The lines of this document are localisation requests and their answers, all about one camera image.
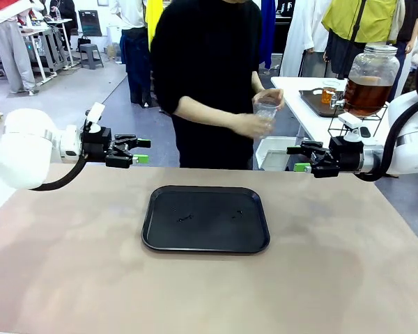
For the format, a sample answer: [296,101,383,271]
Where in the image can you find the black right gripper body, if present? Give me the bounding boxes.
[329,136,365,172]

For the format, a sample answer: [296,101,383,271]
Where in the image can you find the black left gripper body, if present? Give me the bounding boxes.
[80,127,113,164]

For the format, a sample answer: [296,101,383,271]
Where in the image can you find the tall clear plastic cup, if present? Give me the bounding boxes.
[252,98,279,141]

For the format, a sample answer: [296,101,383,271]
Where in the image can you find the person's left forearm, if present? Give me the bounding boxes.
[250,70,266,94]

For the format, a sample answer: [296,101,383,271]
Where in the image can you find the person's right forearm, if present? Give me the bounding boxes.
[172,94,241,130]

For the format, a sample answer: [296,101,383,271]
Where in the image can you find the glass drink dispenser jar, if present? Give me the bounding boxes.
[330,44,401,118]

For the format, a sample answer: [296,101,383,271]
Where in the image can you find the person's left hand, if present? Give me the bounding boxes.
[254,88,286,113]

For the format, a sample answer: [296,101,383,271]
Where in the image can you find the person's right hand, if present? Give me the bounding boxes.
[233,111,277,141]

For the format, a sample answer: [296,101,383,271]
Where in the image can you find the white plastic bin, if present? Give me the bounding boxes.
[256,136,297,172]

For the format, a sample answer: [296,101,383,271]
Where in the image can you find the dark side tray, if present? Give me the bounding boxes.
[298,88,349,118]

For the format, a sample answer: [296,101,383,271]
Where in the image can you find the white side table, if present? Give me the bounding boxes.
[270,76,391,164]

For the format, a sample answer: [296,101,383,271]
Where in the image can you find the mannequin white shirt navy trousers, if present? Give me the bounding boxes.
[109,0,154,104]

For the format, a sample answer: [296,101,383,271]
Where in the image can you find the grey step stool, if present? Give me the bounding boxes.
[79,43,105,70]

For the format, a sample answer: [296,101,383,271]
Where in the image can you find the mannequin cream top camouflage trousers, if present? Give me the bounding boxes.
[402,20,418,95]

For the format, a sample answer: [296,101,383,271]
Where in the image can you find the white box unit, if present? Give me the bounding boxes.
[106,24,122,63]

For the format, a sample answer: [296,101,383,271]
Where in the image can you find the black plastic serving tray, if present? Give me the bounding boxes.
[141,185,271,254]

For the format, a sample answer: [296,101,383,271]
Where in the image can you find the white hanging coat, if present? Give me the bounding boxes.
[280,0,330,78]

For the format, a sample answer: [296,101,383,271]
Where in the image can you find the person in black sweater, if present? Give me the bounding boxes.
[150,0,264,170]

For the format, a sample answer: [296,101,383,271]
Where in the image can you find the dark standing board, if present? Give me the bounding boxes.
[78,9,102,38]

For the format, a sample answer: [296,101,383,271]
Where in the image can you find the yellow hanging garment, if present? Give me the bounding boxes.
[146,0,164,53]

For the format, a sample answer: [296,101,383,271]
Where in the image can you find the white standing desk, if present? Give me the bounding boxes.
[20,17,76,84]

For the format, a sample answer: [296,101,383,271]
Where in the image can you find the person in black clothes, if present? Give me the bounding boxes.
[48,0,79,35]

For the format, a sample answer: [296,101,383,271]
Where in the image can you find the mannequin yellow-green jacket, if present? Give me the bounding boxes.
[321,0,401,79]

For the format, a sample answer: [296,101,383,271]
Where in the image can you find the mannequin black top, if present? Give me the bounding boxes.
[389,0,418,45]

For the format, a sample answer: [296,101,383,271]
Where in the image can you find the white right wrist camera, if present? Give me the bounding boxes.
[337,111,372,143]

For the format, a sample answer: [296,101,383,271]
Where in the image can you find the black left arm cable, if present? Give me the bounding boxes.
[29,154,90,191]

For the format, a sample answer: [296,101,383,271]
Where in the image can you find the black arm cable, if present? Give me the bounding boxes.
[355,43,418,182]
[29,154,90,191]

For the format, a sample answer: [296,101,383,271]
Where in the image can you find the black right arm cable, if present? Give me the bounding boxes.
[355,43,418,182]

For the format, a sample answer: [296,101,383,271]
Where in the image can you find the black wire dispenser stand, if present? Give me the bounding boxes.
[327,104,388,141]

